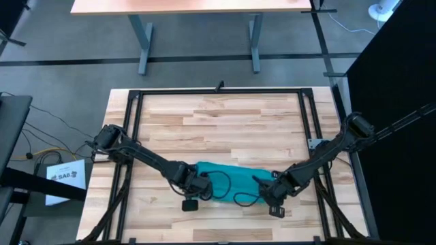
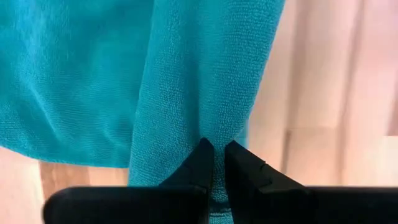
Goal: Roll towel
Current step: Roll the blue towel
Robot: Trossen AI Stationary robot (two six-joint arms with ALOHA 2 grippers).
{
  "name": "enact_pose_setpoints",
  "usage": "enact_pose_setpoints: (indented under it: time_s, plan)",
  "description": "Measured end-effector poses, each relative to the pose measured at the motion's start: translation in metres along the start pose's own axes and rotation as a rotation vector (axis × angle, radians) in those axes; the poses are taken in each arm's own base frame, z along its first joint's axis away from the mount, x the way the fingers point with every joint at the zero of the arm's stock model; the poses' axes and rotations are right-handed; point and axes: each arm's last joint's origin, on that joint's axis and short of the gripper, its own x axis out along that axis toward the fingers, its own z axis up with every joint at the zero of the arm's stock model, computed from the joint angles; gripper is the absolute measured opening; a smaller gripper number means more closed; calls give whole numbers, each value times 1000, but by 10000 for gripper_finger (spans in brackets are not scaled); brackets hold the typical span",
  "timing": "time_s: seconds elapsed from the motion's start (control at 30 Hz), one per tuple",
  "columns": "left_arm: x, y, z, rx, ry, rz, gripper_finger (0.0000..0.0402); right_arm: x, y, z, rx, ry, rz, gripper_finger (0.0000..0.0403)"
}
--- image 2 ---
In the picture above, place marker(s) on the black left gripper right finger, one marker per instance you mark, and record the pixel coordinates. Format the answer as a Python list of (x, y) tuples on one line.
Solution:
[(264, 199)]

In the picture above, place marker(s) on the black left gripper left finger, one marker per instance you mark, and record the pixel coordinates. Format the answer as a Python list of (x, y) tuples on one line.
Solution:
[(186, 202)]

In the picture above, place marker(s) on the teal microfibre towel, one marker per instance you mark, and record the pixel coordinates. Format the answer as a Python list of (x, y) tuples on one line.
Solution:
[(124, 77)]

